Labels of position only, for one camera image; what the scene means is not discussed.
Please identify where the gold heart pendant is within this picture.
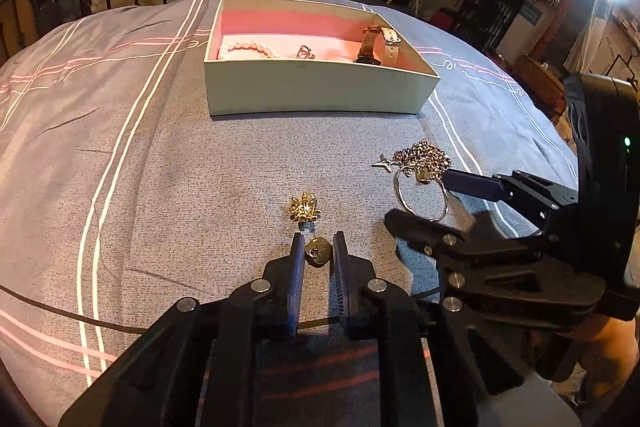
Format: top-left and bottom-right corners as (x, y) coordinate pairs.
(305, 236), (333, 268)

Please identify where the silver chain with star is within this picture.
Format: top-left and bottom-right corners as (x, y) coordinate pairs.
(371, 138), (454, 184)

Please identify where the gold flower brooch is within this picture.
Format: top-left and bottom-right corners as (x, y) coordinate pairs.
(288, 192), (321, 223)

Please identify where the beige strap wristwatch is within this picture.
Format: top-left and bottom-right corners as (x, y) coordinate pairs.
(355, 25), (401, 67)

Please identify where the small silver ring charm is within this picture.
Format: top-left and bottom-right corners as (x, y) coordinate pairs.
(296, 46), (316, 60)

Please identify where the white pearl bracelet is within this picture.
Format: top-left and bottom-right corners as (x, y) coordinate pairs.
(216, 40), (279, 61)

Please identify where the grey plaid bed cover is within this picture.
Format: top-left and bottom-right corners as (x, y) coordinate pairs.
(1, 0), (577, 426)

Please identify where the open pale green box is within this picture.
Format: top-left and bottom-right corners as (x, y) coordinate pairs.
(204, 0), (439, 117)

